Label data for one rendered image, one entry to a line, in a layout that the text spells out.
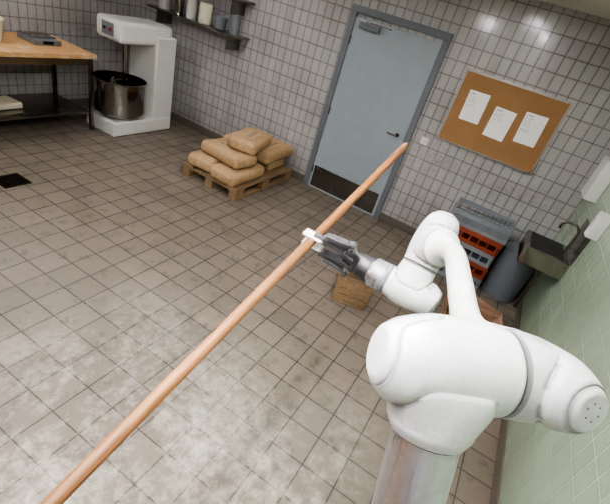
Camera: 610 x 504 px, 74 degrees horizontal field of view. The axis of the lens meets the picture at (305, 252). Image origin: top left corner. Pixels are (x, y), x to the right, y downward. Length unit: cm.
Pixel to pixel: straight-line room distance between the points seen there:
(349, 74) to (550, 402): 472
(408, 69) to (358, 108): 69
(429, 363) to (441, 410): 7
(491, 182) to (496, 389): 433
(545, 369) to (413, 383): 19
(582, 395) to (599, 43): 427
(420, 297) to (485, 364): 58
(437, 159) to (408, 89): 83
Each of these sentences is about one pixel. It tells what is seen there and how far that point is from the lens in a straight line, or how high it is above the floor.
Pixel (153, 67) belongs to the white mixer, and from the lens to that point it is 603.
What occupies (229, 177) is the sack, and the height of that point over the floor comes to 26.
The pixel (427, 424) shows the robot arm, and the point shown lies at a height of 168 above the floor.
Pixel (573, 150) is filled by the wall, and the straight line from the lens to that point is 480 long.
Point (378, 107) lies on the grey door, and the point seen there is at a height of 126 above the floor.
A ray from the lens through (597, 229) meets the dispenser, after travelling 357.
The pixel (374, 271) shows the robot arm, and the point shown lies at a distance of 117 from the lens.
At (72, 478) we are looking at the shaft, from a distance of 92.
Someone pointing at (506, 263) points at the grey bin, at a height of 42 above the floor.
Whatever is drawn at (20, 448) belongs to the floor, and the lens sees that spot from 251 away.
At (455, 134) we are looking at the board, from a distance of 482.
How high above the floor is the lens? 210
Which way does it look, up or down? 31 degrees down
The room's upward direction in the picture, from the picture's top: 18 degrees clockwise
